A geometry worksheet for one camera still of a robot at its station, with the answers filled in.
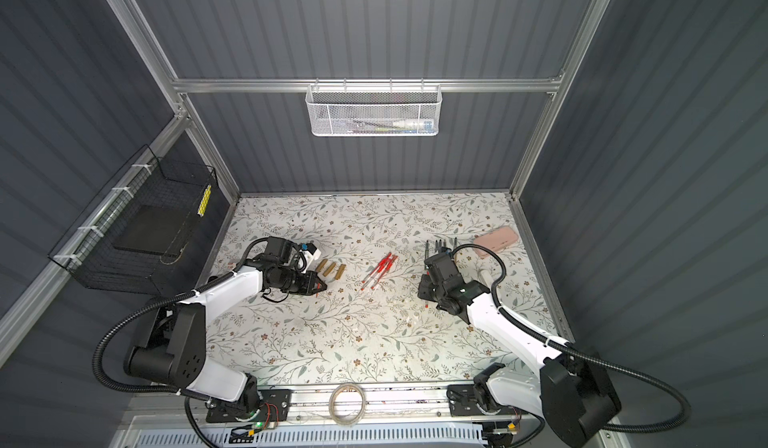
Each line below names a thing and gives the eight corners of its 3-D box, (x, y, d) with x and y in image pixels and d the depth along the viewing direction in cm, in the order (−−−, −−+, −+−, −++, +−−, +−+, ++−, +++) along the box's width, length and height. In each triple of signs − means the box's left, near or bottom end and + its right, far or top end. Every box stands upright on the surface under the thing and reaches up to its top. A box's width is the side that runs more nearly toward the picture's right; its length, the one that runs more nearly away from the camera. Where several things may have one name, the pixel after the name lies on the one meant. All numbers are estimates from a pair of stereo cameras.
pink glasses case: (482, 260, 103) (484, 255, 100) (468, 244, 107) (469, 239, 105) (518, 241, 108) (520, 236, 105) (503, 227, 112) (505, 221, 110)
